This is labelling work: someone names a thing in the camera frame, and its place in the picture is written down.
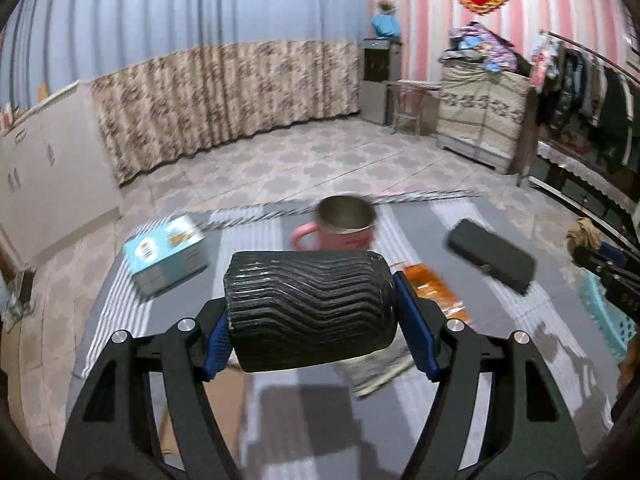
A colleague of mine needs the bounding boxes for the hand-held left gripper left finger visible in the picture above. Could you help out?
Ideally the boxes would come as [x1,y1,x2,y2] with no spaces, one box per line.
[55,297,241,480]

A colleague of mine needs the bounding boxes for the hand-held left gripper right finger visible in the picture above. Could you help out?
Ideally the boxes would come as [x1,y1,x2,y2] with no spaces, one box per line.
[391,271,613,480]

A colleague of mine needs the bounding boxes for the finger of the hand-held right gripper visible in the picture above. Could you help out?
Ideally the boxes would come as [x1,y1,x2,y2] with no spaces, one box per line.
[594,264,640,322]
[571,244,630,272]

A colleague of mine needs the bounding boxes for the brown paper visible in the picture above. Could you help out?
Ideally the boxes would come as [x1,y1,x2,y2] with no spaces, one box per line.
[566,217,604,254]

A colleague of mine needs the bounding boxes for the light blue plastic basket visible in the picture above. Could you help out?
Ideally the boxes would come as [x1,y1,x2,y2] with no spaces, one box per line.
[575,275,640,362]

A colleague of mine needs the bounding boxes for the black ribbed paper cup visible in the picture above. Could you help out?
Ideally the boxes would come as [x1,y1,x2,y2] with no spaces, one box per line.
[222,249,399,374]

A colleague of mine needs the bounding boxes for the person's right hand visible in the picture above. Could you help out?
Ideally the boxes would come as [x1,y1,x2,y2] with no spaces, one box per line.
[618,350,640,397]

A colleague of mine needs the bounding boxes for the orange snack packet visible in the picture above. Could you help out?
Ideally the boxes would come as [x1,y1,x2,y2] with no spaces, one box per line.
[390,261,473,325]

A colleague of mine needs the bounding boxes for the brown cardboard piece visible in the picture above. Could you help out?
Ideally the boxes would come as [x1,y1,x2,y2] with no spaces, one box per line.
[159,365,252,461]

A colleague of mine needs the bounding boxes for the patterned crumpled wrapper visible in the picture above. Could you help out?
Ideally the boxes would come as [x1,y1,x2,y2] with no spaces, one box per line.
[335,342,416,399]

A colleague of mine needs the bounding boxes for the low cabinet with lace cloth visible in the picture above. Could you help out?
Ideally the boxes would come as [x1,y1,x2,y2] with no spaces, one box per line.
[527,140,640,242]

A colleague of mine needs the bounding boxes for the black glasses case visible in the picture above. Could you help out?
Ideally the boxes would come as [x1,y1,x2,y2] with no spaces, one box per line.
[446,218,537,296]

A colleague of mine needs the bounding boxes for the teal cardboard box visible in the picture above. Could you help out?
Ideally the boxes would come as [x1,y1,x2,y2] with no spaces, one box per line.
[122,215,210,303]

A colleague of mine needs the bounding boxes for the grey striped mat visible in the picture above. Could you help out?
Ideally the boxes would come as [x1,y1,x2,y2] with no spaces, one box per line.
[75,195,631,480]

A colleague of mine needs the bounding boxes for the pink metal mug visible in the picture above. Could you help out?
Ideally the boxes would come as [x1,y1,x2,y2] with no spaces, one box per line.
[291,194,378,253]

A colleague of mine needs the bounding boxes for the row of hanging clothes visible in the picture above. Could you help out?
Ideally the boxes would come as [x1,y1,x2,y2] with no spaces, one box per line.
[535,42,640,166]

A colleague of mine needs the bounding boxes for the cloth covered cabinet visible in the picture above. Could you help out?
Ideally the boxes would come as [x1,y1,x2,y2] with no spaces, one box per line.
[436,62,533,173]

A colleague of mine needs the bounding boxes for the pink hanging bag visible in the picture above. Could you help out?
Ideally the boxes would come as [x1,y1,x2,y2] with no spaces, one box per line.
[530,40,558,91]

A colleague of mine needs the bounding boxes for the metal clothes rack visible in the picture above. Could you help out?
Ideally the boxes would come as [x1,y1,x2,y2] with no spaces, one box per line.
[520,30,640,187]

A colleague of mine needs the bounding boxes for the wooden stool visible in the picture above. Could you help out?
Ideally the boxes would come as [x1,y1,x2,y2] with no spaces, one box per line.
[385,79,443,137]

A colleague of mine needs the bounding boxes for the grey water dispenser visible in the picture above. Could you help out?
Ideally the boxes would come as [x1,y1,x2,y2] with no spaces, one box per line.
[361,37,403,126]

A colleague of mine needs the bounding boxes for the white side cabinet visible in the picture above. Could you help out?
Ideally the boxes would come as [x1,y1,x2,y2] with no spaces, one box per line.
[0,80,124,272]

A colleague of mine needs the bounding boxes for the pile of folded clothes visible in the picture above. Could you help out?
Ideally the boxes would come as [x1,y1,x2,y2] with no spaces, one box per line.
[440,21,523,73]

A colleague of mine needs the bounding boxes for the blue and floral curtain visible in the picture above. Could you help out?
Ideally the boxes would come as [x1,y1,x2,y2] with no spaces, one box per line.
[0,0,367,187]

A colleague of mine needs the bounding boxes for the blue covered water bottle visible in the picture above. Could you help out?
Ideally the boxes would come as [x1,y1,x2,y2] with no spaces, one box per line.
[371,1,402,41]

